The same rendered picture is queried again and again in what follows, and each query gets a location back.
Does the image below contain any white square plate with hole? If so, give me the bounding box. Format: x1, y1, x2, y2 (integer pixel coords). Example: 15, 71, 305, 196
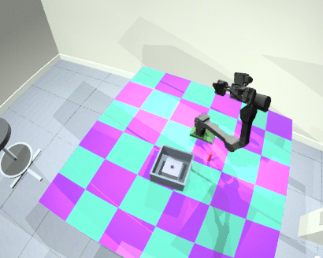
161, 158, 183, 179

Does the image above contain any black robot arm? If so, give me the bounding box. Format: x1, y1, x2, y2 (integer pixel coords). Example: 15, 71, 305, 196
194, 72, 272, 152

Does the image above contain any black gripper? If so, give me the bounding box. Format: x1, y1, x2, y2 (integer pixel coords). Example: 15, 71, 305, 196
212, 80, 257, 105

